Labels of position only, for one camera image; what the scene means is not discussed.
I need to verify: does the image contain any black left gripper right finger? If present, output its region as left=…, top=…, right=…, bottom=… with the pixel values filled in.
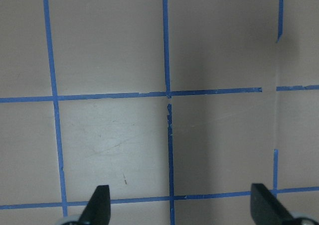
left=250, top=183, right=294, bottom=225

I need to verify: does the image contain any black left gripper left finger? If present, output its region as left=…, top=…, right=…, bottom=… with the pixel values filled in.
left=78, top=185, right=111, bottom=225

